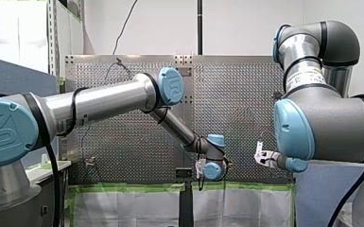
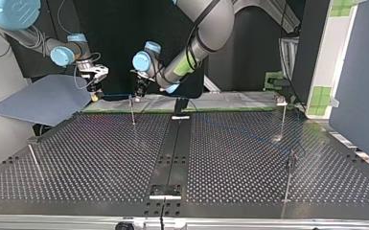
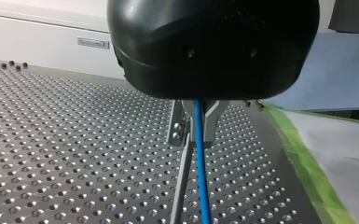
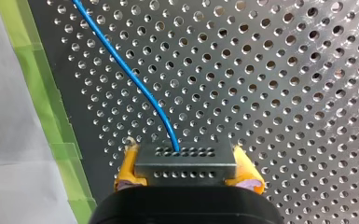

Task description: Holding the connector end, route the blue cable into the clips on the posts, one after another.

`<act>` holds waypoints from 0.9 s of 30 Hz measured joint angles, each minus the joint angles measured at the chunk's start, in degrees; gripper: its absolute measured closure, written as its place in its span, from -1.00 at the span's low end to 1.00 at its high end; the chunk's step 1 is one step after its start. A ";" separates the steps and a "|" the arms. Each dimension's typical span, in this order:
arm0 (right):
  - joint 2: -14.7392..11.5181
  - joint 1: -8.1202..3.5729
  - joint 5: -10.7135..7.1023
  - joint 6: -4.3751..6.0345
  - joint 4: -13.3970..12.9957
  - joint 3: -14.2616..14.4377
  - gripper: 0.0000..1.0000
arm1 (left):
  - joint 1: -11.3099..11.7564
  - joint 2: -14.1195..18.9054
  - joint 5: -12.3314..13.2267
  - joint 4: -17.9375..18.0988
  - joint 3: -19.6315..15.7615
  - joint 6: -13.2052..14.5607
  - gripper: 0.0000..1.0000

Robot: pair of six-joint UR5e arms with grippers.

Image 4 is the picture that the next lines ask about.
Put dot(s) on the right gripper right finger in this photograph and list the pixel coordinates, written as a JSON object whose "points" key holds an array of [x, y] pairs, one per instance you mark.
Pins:
{"points": [[245, 172]]}

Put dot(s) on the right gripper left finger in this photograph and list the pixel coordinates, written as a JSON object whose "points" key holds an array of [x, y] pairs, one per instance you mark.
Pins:
{"points": [[127, 169]]}

